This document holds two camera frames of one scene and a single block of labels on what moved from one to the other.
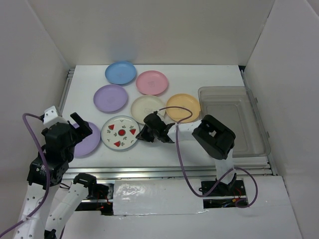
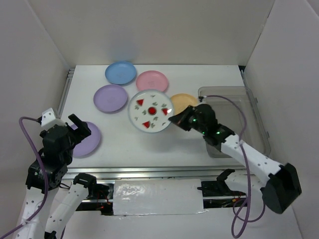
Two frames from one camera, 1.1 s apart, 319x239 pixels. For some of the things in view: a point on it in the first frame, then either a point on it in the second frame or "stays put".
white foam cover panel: x=159 y=196 stays put
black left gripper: x=84 y=126 stays put
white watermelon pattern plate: x=119 y=132 → x=149 y=110
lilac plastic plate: x=87 y=146 stays put
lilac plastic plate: x=110 y=98 stays put
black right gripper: x=143 y=135 → x=180 y=119
